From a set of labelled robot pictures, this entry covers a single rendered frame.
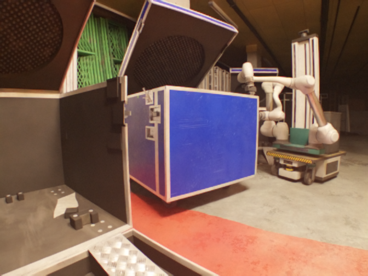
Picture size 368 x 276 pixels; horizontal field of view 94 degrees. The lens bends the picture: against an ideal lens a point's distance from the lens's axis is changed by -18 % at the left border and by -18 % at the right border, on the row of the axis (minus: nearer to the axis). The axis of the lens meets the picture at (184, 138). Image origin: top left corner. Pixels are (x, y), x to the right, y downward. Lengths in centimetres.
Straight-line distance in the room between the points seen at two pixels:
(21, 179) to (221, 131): 164
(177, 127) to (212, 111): 34
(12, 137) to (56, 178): 48
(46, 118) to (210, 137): 133
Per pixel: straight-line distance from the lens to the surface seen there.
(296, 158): 252
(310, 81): 219
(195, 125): 150
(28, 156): 187
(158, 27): 200
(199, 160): 157
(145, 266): 98
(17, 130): 184
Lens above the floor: 76
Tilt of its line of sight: 6 degrees down
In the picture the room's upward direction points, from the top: straight up
